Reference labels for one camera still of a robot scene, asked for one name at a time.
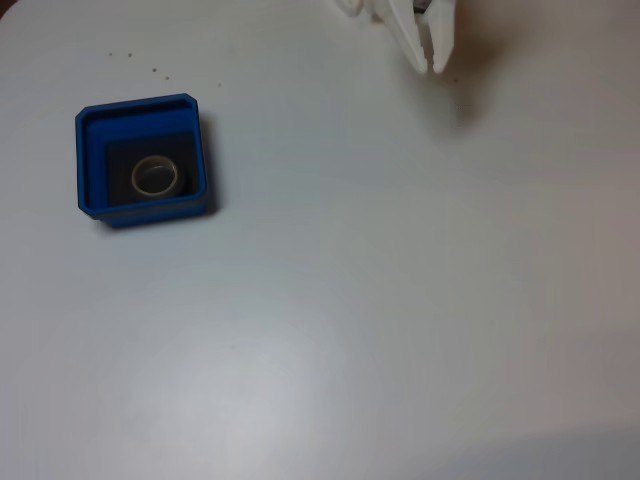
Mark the blue plastic box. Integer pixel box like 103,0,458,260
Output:
74,92,210,230

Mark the black tape roll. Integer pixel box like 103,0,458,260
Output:
130,153,190,199

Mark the dark grey box liner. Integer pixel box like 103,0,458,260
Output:
104,130,199,207

